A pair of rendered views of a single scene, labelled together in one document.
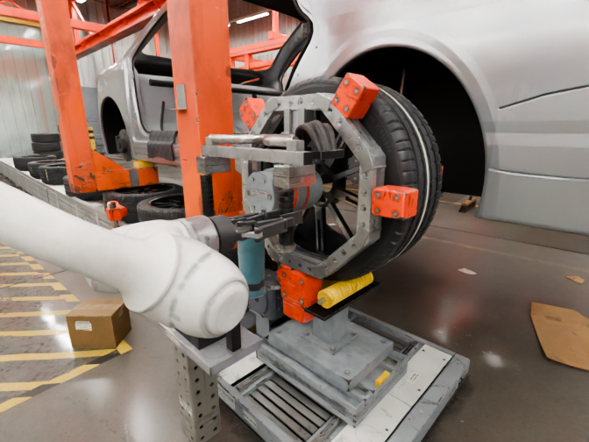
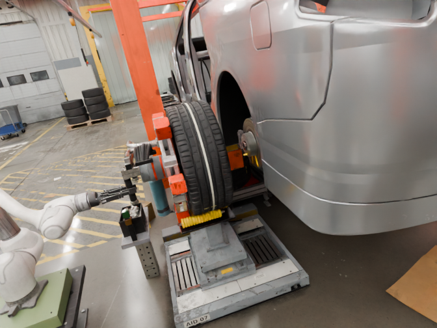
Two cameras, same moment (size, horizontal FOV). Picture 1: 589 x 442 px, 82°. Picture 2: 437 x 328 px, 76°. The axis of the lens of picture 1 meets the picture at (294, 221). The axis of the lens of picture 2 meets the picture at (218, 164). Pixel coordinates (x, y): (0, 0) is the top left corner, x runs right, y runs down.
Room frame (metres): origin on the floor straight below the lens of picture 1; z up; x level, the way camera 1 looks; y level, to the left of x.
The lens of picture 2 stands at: (-0.09, -1.15, 1.40)
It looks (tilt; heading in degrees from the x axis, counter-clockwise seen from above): 21 degrees down; 35
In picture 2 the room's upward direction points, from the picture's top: 11 degrees counter-clockwise
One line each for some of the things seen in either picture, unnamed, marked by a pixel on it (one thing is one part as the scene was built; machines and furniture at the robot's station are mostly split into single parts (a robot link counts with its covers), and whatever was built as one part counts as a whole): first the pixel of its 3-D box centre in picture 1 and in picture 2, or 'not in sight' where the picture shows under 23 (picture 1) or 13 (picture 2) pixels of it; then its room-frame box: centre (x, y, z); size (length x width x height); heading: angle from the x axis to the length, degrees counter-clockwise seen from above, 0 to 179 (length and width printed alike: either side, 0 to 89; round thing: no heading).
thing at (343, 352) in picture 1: (330, 315); (213, 230); (1.17, -0.14, 0.32); 0.40 x 0.30 x 0.28; 46
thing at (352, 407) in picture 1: (329, 357); (218, 252); (1.17, -0.14, 0.13); 0.50 x 0.36 x 0.10; 46
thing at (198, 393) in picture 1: (197, 381); (145, 249); (0.95, 0.33, 0.21); 0.10 x 0.10 x 0.42; 46
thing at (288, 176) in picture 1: (294, 174); (131, 171); (0.78, 0.00, 0.93); 0.09 x 0.05 x 0.05; 136
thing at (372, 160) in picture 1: (301, 187); (170, 164); (1.05, -0.02, 0.85); 0.54 x 0.07 x 0.54; 46
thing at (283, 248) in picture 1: (286, 217); (130, 190); (0.76, 0.02, 0.83); 0.04 x 0.04 x 0.16
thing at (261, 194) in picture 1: (285, 189); (158, 167); (1.00, 0.03, 0.85); 0.21 x 0.14 x 0.14; 136
